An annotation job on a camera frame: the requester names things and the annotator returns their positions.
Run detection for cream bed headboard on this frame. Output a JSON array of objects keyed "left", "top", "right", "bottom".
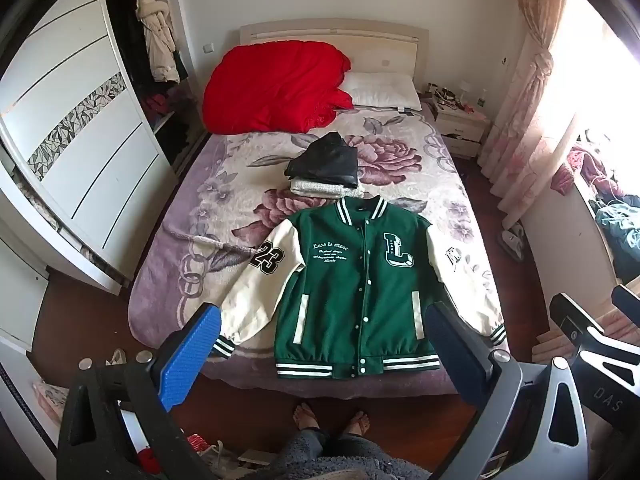
[{"left": 239, "top": 19, "right": 431, "bottom": 92}]

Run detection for white slippers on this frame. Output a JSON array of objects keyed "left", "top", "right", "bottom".
[{"left": 500, "top": 224, "right": 526, "bottom": 261}]

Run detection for white sliding wardrobe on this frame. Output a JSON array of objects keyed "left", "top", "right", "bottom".
[{"left": 0, "top": 0, "right": 180, "bottom": 295}]

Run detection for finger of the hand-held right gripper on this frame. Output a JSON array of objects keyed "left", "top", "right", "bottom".
[
  {"left": 548, "top": 293, "right": 608, "bottom": 356},
  {"left": 611, "top": 284, "right": 640, "bottom": 322}
]

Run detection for dark hanging clothes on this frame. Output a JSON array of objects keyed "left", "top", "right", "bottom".
[{"left": 106, "top": 0, "right": 151, "bottom": 96}]

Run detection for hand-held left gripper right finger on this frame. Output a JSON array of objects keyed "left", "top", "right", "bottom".
[{"left": 424, "top": 301, "right": 590, "bottom": 480}]

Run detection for person's grey fleece pants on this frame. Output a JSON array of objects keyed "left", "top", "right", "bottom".
[{"left": 252, "top": 430, "right": 436, "bottom": 480}]

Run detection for pink floral curtain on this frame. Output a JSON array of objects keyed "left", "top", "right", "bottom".
[{"left": 477, "top": 0, "right": 571, "bottom": 221}]

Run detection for pile of mixed clothes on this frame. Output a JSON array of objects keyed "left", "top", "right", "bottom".
[{"left": 550, "top": 130, "right": 640, "bottom": 281}]

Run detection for white nightstand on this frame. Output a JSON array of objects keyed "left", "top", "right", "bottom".
[{"left": 431, "top": 97, "right": 490, "bottom": 158}]

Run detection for nightstand clutter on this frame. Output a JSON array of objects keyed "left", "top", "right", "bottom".
[{"left": 427, "top": 82, "right": 488, "bottom": 111}]

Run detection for green varsity jacket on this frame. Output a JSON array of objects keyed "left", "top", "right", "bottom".
[{"left": 212, "top": 195, "right": 507, "bottom": 380}]

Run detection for black folded garment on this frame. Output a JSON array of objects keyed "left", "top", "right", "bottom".
[{"left": 284, "top": 131, "right": 360, "bottom": 187}]

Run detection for beige hanging coat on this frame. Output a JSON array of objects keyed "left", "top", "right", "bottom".
[{"left": 135, "top": 0, "right": 181, "bottom": 84}]

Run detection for grey-white folded garment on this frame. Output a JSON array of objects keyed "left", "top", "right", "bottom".
[{"left": 290, "top": 177, "right": 366, "bottom": 200}]

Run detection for person's right foot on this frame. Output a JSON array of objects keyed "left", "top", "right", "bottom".
[{"left": 342, "top": 410, "right": 373, "bottom": 438}]

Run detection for red and pink shelf clothes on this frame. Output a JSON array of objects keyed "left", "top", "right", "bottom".
[{"left": 142, "top": 85, "right": 196, "bottom": 126}]

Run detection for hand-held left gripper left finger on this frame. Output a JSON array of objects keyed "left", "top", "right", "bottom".
[{"left": 56, "top": 302, "right": 223, "bottom": 480}]

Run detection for red quilt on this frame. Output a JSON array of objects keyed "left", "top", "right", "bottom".
[{"left": 201, "top": 42, "right": 355, "bottom": 135}]

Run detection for pink cloth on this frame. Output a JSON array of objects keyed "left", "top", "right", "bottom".
[{"left": 32, "top": 380, "right": 68, "bottom": 418}]

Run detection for floral bed blanket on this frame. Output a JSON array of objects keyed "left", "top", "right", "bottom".
[{"left": 127, "top": 102, "right": 511, "bottom": 396}]

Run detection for white pillow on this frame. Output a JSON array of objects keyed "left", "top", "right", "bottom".
[{"left": 342, "top": 71, "right": 423, "bottom": 112}]

